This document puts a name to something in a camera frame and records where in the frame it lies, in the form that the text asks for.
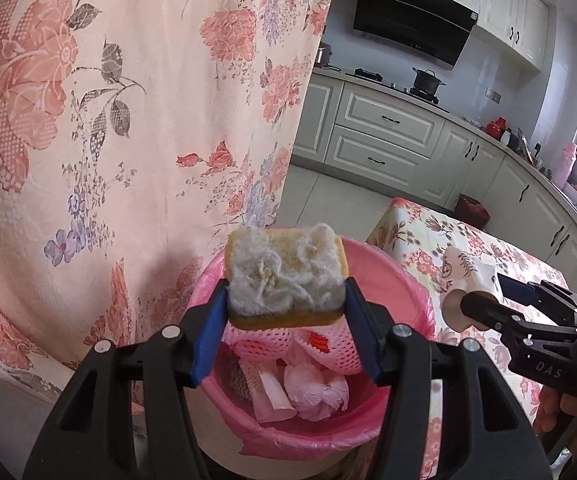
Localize white cabinets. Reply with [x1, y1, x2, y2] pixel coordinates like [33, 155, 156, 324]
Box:
[291, 67, 577, 281]
[341, 0, 550, 68]

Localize floral curtain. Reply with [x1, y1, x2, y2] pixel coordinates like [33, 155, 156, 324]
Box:
[0, 0, 343, 411]

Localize metal tray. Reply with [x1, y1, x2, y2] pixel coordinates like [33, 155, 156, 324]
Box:
[515, 127, 536, 163]

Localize white upper cabinets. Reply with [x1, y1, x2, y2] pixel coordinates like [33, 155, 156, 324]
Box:
[341, 0, 550, 68]

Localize green crochet cloth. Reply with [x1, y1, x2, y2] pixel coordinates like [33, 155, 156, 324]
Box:
[221, 355, 259, 401]

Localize pink foam net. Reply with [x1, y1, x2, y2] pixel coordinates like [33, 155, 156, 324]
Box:
[223, 317, 374, 378]

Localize gas stove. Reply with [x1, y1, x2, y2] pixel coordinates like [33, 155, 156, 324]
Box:
[353, 69, 441, 106]

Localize pink-lined trash bin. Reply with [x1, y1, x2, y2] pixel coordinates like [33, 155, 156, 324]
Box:
[186, 237, 438, 480]

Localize white tissue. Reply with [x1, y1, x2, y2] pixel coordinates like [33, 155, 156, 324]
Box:
[283, 362, 349, 421]

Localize red floor bin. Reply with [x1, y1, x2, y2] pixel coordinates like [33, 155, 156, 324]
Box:
[457, 194, 491, 226]

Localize pink thermos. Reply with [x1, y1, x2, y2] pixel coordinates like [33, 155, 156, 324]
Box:
[553, 141, 577, 188]

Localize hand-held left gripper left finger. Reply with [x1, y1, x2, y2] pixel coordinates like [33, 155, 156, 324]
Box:
[22, 280, 230, 480]

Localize paper cup with cartoon print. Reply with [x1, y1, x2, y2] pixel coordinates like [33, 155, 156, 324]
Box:
[441, 245, 496, 333]

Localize black range hood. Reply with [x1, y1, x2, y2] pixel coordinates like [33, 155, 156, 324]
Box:
[352, 0, 479, 70]

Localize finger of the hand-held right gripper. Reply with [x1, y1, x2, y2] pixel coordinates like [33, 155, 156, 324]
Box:
[461, 290, 525, 334]
[498, 272, 577, 329]

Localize red kettle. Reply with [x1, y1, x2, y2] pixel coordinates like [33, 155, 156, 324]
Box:
[485, 116, 509, 140]

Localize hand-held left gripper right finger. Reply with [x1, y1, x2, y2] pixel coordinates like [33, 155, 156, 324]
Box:
[343, 277, 553, 480]

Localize black cooking pot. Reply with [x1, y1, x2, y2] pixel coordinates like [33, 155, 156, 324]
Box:
[412, 67, 446, 96]

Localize yellow sponge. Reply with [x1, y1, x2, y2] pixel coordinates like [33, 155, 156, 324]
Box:
[226, 225, 349, 331]

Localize person's right hand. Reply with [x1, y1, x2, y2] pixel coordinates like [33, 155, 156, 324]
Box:
[531, 385, 577, 436]

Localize white lower cabinets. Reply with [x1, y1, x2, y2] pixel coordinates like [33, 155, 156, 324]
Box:
[291, 67, 577, 281]

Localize paper cup with green print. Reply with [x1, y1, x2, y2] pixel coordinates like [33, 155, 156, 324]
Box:
[251, 362, 296, 423]

